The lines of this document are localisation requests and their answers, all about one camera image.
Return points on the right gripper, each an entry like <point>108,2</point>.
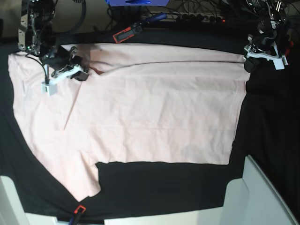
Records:
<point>65,63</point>

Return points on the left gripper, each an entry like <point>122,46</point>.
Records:
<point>253,52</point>

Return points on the pink T-shirt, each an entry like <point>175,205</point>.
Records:
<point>140,103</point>

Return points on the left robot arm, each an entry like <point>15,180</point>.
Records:
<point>271,41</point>

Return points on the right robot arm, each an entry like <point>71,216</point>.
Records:
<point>38,41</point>

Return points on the red clamp right edge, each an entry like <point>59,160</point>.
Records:
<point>288,48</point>

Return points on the red clamp edge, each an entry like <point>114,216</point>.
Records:
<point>288,48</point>
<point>77,215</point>

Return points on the black power strip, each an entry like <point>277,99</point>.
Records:
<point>201,18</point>

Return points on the blue plastic box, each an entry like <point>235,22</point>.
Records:
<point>137,2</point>

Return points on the red clamp front edge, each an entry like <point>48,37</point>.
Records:
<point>77,215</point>

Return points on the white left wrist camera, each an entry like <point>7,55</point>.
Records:
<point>280,63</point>

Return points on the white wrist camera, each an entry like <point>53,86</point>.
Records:
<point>49,88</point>
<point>280,63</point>

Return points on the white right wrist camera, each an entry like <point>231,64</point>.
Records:
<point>49,88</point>

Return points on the red black clamp, blue handle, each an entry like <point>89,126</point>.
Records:
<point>137,28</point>

